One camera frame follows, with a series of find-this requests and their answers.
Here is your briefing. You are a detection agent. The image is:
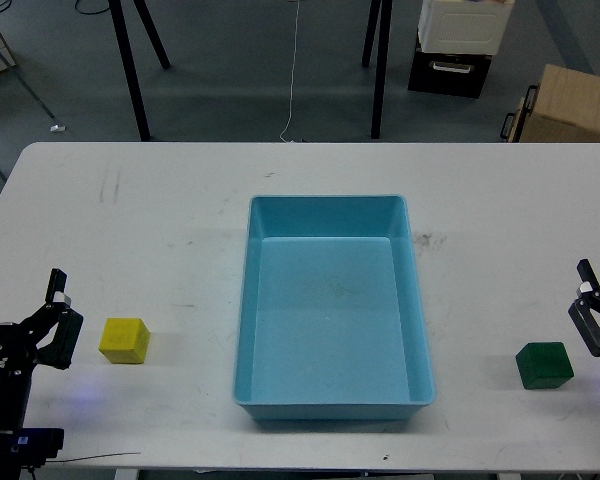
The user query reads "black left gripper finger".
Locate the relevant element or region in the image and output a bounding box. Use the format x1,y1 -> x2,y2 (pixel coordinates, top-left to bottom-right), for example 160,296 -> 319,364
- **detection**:
20,268 -> 84,370

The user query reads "green wooden block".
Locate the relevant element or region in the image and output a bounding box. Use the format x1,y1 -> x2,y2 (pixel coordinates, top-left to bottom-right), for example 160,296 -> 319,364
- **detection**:
515,342 -> 574,390

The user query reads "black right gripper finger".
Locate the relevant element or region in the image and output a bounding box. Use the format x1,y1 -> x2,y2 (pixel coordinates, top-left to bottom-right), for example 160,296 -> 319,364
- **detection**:
568,259 -> 600,357

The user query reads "black trestle leg left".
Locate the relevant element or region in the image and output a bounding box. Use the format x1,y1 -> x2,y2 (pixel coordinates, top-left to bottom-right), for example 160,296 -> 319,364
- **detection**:
107,0 -> 172,142

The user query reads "white plastic storage crate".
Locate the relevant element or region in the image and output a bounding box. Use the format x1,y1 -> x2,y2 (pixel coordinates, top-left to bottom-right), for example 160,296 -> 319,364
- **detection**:
417,1 -> 515,56

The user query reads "white hanging cable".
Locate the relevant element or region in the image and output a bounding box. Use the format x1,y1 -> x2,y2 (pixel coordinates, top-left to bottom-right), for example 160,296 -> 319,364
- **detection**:
278,0 -> 301,144

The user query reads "black trestle leg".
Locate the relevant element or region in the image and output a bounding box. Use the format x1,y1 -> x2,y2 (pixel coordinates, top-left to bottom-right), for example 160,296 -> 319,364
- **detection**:
361,0 -> 393,140
107,0 -> 172,142

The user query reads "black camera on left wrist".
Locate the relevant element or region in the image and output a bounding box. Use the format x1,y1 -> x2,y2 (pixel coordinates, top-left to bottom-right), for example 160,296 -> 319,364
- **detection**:
0,428 -> 65,475

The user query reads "wooden cabinet with black handles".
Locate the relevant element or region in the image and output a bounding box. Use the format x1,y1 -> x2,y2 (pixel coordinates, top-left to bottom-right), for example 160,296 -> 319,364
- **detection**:
500,64 -> 600,143

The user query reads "black trestle leg right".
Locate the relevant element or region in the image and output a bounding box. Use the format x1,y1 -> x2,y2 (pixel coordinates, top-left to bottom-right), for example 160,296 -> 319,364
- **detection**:
361,0 -> 393,140

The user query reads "black storage box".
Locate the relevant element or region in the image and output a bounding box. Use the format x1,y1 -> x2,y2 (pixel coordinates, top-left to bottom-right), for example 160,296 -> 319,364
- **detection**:
408,42 -> 493,99

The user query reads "light blue plastic bin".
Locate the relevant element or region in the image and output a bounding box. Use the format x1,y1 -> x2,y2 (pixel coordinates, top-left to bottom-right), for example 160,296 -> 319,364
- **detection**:
233,195 -> 436,421

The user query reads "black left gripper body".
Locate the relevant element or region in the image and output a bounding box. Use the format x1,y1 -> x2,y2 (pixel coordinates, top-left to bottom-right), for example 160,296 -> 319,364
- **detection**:
0,324 -> 33,431

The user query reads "yellow wooden block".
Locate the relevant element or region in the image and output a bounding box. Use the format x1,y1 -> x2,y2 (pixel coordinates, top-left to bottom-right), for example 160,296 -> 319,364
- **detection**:
98,318 -> 151,365

